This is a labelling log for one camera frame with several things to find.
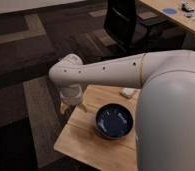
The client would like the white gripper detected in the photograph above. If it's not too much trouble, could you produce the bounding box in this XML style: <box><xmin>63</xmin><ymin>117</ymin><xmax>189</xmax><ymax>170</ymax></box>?
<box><xmin>60</xmin><ymin>85</ymin><xmax>88</xmax><ymax>115</ymax></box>

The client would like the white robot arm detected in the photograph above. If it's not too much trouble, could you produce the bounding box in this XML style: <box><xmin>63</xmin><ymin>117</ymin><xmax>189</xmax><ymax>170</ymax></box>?
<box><xmin>49</xmin><ymin>50</ymin><xmax>195</xmax><ymax>171</ymax></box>

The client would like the dark blue ceramic bowl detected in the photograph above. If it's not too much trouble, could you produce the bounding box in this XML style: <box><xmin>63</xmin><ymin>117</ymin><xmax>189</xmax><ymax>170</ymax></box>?
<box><xmin>95</xmin><ymin>103</ymin><xmax>134</xmax><ymax>139</ymax></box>

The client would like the small wooden table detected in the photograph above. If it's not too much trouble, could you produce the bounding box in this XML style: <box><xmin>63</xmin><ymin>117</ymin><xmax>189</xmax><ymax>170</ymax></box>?
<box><xmin>53</xmin><ymin>84</ymin><xmax>142</xmax><ymax>171</ymax></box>

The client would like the small white block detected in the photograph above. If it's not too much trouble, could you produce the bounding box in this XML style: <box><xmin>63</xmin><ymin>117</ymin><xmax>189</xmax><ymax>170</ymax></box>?
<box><xmin>120</xmin><ymin>88</ymin><xmax>136</xmax><ymax>98</ymax></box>

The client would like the black office chair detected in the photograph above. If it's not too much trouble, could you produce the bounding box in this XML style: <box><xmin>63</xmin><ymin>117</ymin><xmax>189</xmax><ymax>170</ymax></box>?
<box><xmin>104</xmin><ymin>0</ymin><xmax>166</xmax><ymax>52</ymax></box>

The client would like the blue round coaster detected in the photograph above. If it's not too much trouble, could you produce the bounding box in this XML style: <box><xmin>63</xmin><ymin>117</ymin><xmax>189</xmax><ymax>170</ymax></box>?
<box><xmin>162</xmin><ymin>8</ymin><xmax>177</xmax><ymax>14</ymax></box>

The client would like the wooden desk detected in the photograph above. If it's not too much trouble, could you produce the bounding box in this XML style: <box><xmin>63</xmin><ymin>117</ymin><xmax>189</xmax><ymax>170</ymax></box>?
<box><xmin>139</xmin><ymin>0</ymin><xmax>195</xmax><ymax>34</ymax></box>

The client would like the small clutter on desk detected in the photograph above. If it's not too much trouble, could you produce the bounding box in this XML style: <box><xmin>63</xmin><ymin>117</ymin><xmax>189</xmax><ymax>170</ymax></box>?
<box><xmin>181</xmin><ymin>1</ymin><xmax>195</xmax><ymax>18</ymax></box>

